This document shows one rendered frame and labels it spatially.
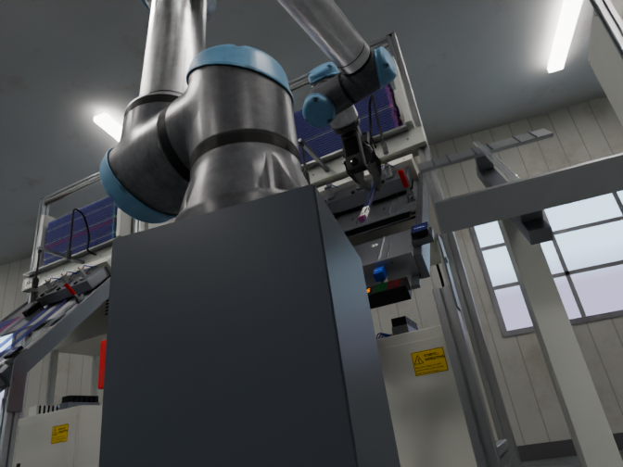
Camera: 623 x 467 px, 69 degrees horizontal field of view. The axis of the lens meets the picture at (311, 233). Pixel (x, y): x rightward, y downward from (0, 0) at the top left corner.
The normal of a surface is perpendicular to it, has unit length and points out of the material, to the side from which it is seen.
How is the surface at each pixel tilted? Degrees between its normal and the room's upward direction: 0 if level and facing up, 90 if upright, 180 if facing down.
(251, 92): 90
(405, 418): 90
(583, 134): 90
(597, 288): 90
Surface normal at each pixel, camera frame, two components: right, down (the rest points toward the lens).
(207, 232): -0.29, -0.37
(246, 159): 0.09, -0.68
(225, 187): -0.20, -0.65
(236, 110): 0.01, -0.42
